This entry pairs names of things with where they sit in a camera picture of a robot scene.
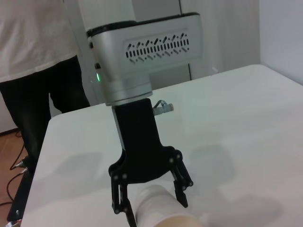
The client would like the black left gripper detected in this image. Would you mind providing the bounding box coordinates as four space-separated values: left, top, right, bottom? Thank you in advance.
108 98 194 227

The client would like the white paper cup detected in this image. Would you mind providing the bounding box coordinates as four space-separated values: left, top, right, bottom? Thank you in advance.
134 184 202 227

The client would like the person in white shirt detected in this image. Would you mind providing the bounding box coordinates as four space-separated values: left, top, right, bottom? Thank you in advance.
0 0 91 165

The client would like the silver plug with grey cable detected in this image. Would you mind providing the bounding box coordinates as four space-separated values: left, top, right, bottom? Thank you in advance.
152 99 175 116

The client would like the black table base frame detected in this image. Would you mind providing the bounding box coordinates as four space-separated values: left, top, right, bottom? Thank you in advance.
6 155 35 222

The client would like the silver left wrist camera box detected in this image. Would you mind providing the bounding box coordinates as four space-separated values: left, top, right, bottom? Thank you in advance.
86 11 204 80

